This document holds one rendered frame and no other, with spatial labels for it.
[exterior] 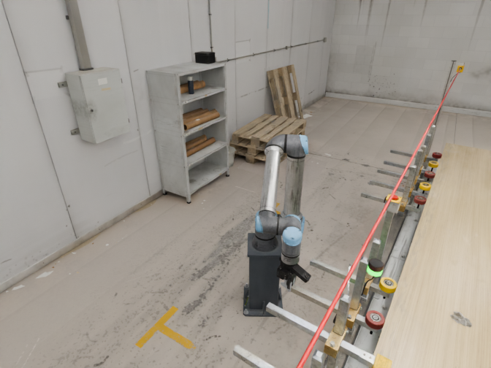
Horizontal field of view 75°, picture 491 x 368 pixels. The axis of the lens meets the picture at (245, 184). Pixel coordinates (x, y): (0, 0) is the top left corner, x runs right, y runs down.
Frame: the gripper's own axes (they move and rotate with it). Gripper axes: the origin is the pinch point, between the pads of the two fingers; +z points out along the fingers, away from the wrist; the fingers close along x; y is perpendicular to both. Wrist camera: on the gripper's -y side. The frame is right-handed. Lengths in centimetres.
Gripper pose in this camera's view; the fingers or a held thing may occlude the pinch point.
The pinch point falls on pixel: (291, 290)
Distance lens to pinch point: 178.8
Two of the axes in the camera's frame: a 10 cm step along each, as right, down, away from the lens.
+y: -8.3, -2.7, 4.9
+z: 0.0, 8.8, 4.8
